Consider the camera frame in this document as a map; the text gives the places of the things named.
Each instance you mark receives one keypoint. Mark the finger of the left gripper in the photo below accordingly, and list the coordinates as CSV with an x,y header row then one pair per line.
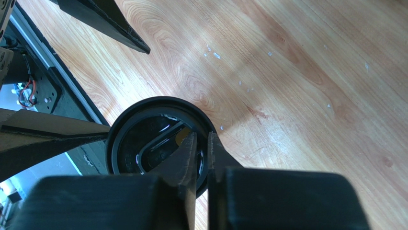
x,y
28,138
106,17

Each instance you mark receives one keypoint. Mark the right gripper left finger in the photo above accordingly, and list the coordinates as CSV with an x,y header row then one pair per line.
x,y
179,171

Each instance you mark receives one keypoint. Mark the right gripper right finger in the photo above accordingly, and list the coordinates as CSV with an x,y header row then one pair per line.
x,y
218,160

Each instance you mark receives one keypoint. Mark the black coffee cup lid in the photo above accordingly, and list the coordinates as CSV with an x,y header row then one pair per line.
x,y
149,131

